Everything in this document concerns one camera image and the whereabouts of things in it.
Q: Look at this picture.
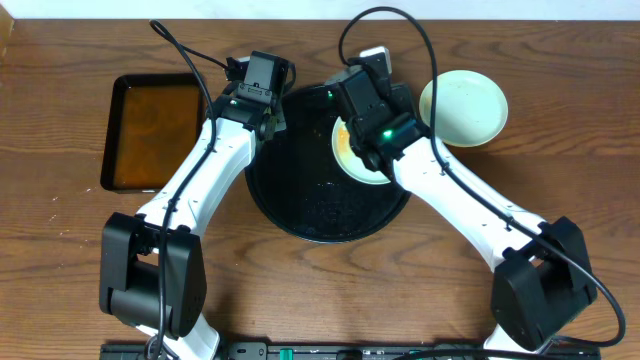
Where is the black rectangular wash tray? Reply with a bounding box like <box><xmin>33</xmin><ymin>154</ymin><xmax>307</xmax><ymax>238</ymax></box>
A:
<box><xmin>100</xmin><ymin>73</ymin><xmax>204</xmax><ymax>193</ymax></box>

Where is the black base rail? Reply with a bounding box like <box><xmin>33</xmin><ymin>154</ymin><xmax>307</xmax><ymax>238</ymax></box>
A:
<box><xmin>99</xmin><ymin>342</ymin><xmax>602</xmax><ymax>360</ymax></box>

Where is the light green plate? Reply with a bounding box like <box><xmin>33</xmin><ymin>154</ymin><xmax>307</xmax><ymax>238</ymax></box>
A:
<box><xmin>331</xmin><ymin>117</ymin><xmax>390</xmax><ymax>185</ymax></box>
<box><xmin>435</xmin><ymin>70</ymin><xmax>509</xmax><ymax>147</ymax></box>

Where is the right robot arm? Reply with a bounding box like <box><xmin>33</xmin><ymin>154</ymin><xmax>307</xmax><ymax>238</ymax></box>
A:
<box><xmin>325</xmin><ymin>47</ymin><xmax>597</xmax><ymax>355</ymax></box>

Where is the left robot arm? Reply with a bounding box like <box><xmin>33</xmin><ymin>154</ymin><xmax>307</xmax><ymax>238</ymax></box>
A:
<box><xmin>99</xmin><ymin>51</ymin><xmax>296</xmax><ymax>359</ymax></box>

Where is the round black serving tray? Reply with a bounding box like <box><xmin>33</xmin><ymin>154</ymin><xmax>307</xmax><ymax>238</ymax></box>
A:
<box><xmin>245</xmin><ymin>85</ymin><xmax>410</xmax><ymax>243</ymax></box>

